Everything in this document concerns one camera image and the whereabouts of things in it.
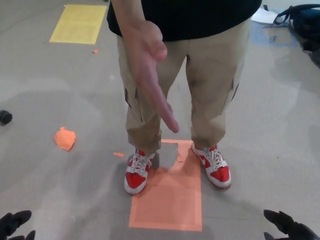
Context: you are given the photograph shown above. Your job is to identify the crumpled orange paper piece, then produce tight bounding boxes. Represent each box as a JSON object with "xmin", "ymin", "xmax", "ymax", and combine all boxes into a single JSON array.
[{"xmin": 53, "ymin": 126, "xmax": 77, "ymax": 152}]

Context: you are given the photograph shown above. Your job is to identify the white paper sheet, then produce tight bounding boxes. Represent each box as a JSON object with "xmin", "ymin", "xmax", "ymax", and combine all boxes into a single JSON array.
[{"xmin": 250, "ymin": 7, "xmax": 281, "ymax": 25}]

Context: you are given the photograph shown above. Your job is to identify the dark blue backpack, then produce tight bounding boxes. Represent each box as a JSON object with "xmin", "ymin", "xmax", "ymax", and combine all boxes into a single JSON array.
[{"xmin": 272, "ymin": 5, "xmax": 320, "ymax": 41}]

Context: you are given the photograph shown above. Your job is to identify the red white sneaker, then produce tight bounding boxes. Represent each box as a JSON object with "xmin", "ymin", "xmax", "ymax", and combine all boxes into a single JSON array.
[
  {"xmin": 191, "ymin": 142, "xmax": 232, "ymax": 188},
  {"xmin": 124, "ymin": 148, "xmax": 156, "ymax": 195}
]

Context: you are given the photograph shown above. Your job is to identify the beige cargo trousers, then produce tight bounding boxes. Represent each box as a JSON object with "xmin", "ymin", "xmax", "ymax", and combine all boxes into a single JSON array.
[{"xmin": 116, "ymin": 18, "xmax": 252, "ymax": 154}]

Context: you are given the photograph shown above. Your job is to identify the yellow paper sheet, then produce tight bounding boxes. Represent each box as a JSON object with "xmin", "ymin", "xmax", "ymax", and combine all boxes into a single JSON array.
[{"xmin": 49, "ymin": 4, "xmax": 108, "ymax": 45}]

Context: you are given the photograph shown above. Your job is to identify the person's bare right hand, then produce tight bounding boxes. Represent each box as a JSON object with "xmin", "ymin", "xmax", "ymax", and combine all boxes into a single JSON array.
[{"xmin": 121, "ymin": 20, "xmax": 180, "ymax": 134}]

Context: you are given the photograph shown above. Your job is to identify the red white left sneaker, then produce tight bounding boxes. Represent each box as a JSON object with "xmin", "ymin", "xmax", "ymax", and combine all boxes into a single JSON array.
[{"xmin": 191, "ymin": 142, "xmax": 232, "ymax": 188}]

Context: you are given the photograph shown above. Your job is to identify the red white right sneaker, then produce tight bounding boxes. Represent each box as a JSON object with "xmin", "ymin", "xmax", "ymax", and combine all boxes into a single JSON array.
[{"xmin": 124, "ymin": 148, "xmax": 156, "ymax": 195}]

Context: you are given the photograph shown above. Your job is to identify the black caster wheel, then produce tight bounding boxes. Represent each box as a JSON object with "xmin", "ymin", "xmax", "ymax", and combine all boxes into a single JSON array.
[{"xmin": 0, "ymin": 109, "xmax": 13, "ymax": 126}]

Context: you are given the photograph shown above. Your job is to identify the blue floor marking sheet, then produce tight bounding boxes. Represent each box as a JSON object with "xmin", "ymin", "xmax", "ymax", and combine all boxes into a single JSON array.
[{"xmin": 250, "ymin": 21, "xmax": 298, "ymax": 47}]

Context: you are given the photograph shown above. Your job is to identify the large torn orange paper sheet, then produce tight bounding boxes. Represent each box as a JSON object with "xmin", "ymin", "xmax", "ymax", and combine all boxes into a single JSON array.
[{"xmin": 128, "ymin": 139, "xmax": 203, "ymax": 232}]

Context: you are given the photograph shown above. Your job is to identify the black bag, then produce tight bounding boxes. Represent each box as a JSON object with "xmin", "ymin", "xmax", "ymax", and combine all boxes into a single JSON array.
[{"xmin": 301, "ymin": 37, "xmax": 320, "ymax": 53}]

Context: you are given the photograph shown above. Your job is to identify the person's bare right forearm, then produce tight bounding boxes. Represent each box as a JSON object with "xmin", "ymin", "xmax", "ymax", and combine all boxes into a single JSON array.
[{"xmin": 109, "ymin": 0, "xmax": 148, "ymax": 28}]

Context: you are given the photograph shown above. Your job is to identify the black t-shirt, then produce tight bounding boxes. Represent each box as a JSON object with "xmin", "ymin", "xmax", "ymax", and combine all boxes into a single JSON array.
[{"xmin": 106, "ymin": 0, "xmax": 259, "ymax": 41}]

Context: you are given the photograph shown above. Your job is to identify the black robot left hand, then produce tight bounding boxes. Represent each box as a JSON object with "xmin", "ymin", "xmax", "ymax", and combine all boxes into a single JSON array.
[{"xmin": 0, "ymin": 210, "xmax": 36, "ymax": 240}]

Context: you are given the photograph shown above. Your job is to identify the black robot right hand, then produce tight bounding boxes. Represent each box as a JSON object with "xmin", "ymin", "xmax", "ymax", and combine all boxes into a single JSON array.
[{"xmin": 263, "ymin": 209, "xmax": 320, "ymax": 240}]

